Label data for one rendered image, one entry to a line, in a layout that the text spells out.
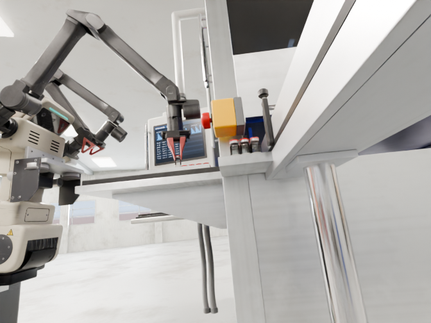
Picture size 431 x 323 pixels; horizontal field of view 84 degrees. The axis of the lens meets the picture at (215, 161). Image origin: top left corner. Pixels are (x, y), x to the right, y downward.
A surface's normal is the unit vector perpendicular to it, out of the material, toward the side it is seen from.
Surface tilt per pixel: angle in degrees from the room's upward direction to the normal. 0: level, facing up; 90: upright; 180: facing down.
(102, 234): 90
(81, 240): 90
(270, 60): 90
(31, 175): 90
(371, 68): 180
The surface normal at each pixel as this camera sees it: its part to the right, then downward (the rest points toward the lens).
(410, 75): 0.09, 0.97
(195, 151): -0.26, -0.20
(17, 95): 0.07, -0.11
